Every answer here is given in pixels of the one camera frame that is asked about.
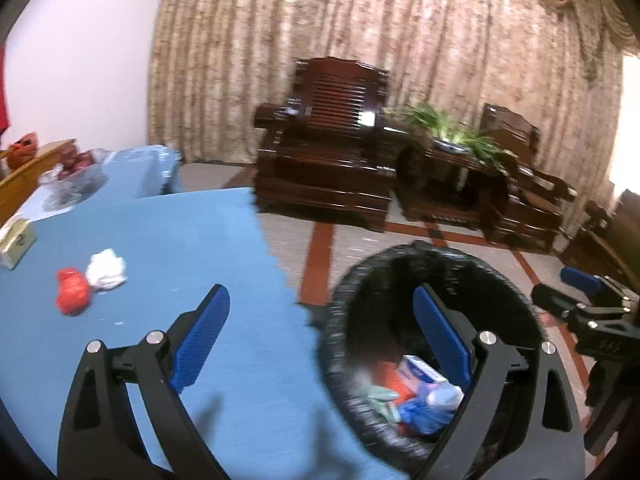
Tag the green potted plant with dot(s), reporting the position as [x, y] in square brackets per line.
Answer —
[432, 128]

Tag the blue tablecloth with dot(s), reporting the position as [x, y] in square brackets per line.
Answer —
[259, 401]

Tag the blue plastic bag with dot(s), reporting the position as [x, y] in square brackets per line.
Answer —
[421, 418]

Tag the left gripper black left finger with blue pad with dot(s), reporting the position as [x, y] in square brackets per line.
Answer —
[99, 437]

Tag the crumpled white tissue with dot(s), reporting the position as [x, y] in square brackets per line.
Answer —
[106, 270]

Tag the large orange foam net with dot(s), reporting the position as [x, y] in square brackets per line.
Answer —
[386, 384]

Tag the dark wooden side table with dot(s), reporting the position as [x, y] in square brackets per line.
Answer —
[444, 188]

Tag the green rubber glove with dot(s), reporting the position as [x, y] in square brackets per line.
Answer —
[385, 402]

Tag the orange red bag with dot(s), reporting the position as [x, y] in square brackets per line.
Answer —
[22, 151]

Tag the dark red apples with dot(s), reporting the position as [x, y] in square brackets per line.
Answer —
[72, 160]

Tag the blue white cardboard box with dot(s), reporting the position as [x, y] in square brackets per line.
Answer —
[415, 373]

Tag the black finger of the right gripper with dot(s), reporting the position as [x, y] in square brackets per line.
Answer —
[565, 292]

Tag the red cloth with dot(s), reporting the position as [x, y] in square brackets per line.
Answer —
[4, 116]

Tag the black trash bin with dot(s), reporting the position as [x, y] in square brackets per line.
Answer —
[370, 319]

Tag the red plastic bag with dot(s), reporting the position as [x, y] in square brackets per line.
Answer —
[74, 291]

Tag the glass fruit bowl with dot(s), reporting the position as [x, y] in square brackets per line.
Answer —
[77, 187]

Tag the dark wooden armchair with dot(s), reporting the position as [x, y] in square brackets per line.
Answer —
[524, 206]
[329, 146]

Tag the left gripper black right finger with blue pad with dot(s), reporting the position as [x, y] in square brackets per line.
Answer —
[518, 418]

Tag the beige patterned curtain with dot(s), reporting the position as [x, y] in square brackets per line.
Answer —
[558, 63]

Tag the white tissue box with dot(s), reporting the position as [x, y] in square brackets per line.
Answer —
[17, 236]

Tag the wooden bench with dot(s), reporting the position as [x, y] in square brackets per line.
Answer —
[21, 183]

